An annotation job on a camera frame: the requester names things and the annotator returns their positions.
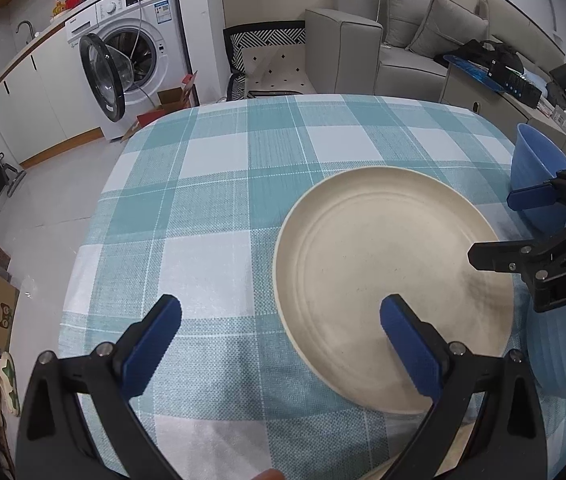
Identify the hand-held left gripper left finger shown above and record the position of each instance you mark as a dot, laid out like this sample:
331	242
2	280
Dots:
155	345

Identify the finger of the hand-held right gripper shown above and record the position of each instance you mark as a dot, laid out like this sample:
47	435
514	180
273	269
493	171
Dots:
513	255
533	197

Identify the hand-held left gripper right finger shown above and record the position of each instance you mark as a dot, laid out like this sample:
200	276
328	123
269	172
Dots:
408	350

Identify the blue bowl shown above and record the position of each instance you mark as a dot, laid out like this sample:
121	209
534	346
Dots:
533	160
558	355

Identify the cream plate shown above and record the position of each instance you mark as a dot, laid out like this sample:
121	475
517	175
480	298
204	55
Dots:
378	260

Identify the person's left hand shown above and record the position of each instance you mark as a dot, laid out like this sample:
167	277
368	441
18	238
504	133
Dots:
265	475

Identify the grey side cabinet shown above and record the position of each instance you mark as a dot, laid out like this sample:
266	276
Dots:
483	102

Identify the black box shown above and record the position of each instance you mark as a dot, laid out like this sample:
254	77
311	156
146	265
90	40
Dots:
518	85

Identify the teal checked tablecloth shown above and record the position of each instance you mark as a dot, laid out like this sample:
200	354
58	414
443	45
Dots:
188	210

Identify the black jacket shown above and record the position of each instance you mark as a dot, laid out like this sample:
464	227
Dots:
493	52

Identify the grey cushion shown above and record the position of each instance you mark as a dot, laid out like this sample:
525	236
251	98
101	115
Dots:
405	15
448	25

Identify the grey sofa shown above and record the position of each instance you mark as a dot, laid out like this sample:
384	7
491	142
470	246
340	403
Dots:
353	45

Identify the red cardboard box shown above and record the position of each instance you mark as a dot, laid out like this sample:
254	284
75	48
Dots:
168	105

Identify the white kitchen base cabinets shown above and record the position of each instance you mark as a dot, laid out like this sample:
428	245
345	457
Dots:
38	100

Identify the white washing machine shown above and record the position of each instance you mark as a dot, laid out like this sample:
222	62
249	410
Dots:
163	60

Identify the kitchen faucet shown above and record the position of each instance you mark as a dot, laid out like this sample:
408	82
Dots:
25	27

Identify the small red box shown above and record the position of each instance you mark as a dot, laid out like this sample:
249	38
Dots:
74	1

